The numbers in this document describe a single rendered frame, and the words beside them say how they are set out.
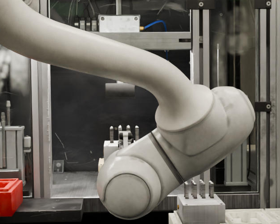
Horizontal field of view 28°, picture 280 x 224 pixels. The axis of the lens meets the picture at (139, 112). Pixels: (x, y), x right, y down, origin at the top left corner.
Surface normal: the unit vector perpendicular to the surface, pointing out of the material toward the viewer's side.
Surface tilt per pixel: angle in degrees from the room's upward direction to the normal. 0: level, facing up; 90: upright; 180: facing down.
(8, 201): 90
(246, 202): 90
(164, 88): 122
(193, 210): 90
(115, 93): 90
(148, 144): 44
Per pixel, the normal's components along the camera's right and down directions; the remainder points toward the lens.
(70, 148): 0.05, 0.05
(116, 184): -0.25, -0.07
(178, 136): -0.40, 0.43
